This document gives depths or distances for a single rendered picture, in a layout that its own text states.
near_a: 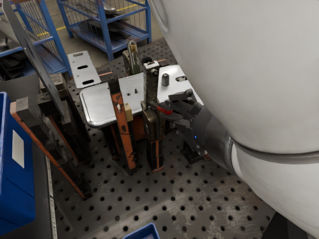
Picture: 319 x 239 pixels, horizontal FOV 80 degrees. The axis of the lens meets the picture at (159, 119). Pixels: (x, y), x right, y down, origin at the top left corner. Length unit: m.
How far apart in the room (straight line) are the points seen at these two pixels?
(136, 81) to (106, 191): 0.47
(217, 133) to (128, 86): 0.58
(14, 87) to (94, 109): 0.32
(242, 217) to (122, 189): 0.47
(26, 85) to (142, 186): 0.60
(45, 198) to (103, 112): 0.31
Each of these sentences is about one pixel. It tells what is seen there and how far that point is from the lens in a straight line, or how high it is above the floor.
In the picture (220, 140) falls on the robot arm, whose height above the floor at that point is 1.29.
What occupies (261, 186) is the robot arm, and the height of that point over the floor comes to 1.32.
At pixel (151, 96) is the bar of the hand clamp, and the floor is 1.10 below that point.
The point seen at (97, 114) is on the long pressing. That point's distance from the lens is 0.68.
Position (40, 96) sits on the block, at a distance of 0.70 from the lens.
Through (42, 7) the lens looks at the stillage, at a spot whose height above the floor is 0.84.
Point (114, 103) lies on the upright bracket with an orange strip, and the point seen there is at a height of 1.13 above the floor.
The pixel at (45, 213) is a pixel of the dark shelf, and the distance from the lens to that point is 0.52.
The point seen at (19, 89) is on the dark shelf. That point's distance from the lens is 0.87.
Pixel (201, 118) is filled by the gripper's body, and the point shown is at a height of 1.27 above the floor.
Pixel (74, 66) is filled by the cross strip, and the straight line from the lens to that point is 0.96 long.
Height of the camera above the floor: 1.47
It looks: 48 degrees down
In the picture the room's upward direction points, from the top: straight up
